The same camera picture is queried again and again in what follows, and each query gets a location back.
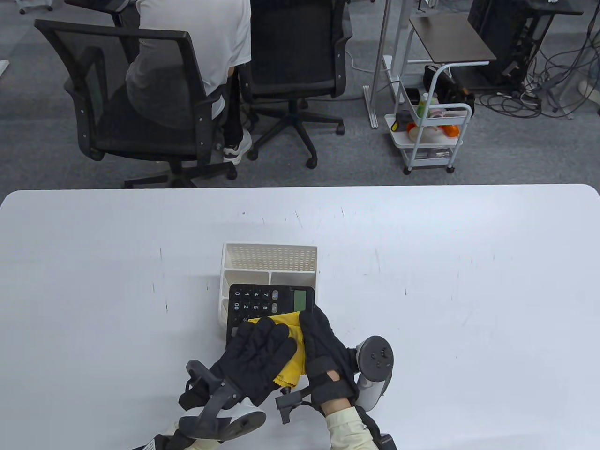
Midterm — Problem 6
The black mesh office chair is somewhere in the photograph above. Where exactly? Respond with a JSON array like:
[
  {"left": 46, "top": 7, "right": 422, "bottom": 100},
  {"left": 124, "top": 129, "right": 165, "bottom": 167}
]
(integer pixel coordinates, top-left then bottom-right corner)
[
  {"left": 34, "top": 19, "right": 237, "bottom": 189},
  {"left": 241, "top": 0, "right": 354, "bottom": 169}
]

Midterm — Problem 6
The tangle of black cables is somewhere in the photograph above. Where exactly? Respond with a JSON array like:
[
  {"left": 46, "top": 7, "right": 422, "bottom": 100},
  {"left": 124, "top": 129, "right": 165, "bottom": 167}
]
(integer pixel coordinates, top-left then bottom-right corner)
[{"left": 473, "top": 28, "right": 600, "bottom": 120}]

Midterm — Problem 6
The person's left hand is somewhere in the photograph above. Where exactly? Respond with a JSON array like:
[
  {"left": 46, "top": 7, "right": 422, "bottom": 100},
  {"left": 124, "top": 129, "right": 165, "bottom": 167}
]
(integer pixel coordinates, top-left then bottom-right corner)
[{"left": 178, "top": 317, "right": 299, "bottom": 409}]

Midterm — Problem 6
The white plastic organizer basket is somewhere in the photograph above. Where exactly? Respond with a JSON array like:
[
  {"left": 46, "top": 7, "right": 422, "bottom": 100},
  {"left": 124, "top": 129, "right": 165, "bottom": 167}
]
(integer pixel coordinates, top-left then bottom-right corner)
[{"left": 218, "top": 242, "right": 318, "bottom": 340}]

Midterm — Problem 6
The dark grey handheld controller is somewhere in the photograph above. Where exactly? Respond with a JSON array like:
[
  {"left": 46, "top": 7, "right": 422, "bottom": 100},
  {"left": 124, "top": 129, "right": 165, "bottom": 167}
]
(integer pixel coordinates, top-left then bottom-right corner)
[
  {"left": 355, "top": 336, "right": 395, "bottom": 411},
  {"left": 177, "top": 360, "right": 268, "bottom": 443}
]

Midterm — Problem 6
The black equipment stand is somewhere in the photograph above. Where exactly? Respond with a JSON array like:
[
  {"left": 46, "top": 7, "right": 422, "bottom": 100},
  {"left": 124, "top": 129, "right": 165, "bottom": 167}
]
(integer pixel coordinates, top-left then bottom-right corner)
[{"left": 468, "top": 0, "right": 584, "bottom": 90}]

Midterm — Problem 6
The black calculator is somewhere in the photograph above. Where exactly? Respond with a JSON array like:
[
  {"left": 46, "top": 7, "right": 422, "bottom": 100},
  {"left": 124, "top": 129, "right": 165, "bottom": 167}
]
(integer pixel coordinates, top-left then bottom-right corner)
[{"left": 225, "top": 284, "right": 316, "bottom": 350}]

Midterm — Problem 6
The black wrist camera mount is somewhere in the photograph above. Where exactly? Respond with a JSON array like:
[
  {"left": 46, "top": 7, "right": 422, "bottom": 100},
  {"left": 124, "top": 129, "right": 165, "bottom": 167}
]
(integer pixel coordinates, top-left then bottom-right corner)
[{"left": 275, "top": 389, "right": 314, "bottom": 425}]

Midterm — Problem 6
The person's right forearm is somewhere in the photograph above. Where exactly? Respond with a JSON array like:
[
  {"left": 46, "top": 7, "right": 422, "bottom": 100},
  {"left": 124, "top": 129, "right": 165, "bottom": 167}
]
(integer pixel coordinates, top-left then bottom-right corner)
[{"left": 325, "top": 407, "right": 375, "bottom": 450}]

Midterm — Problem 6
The yellow cleaning cloth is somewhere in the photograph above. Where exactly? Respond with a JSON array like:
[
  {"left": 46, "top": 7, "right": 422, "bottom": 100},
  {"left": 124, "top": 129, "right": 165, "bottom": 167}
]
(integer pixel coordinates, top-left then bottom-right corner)
[{"left": 247, "top": 313, "right": 308, "bottom": 392}]

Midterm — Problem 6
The person's right hand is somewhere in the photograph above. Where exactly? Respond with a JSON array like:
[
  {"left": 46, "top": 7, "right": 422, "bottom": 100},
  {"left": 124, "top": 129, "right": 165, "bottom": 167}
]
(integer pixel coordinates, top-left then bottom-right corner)
[{"left": 299, "top": 306, "right": 362, "bottom": 415}]

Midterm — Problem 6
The white metal frame stand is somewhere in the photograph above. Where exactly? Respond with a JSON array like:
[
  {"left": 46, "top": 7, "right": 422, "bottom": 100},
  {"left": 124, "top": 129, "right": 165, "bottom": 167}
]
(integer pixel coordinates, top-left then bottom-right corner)
[{"left": 363, "top": 0, "right": 408, "bottom": 129}]

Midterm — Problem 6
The brown top side table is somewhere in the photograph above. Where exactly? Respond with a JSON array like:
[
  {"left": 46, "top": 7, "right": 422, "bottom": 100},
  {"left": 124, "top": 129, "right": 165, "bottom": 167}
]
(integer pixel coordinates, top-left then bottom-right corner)
[{"left": 409, "top": 16, "right": 497, "bottom": 64}]

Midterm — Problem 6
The white wheeled utility cart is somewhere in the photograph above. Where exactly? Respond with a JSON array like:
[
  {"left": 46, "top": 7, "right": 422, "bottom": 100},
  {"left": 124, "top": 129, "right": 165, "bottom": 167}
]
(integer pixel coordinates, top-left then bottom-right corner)
[{"left": 384, "top": 63, "right": 473, "bottom": 175}]

